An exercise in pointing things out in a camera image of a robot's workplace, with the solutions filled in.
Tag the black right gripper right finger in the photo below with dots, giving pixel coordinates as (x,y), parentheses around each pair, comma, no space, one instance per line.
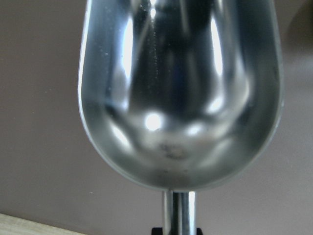
(198,231)

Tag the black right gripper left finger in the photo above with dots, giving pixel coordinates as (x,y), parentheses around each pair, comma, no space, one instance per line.
(157,231)

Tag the steel ice scoop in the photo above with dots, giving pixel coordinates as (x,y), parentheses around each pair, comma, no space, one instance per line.
(180,95)

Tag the bamboo cutting board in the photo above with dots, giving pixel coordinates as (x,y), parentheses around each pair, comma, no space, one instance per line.
(10,225)

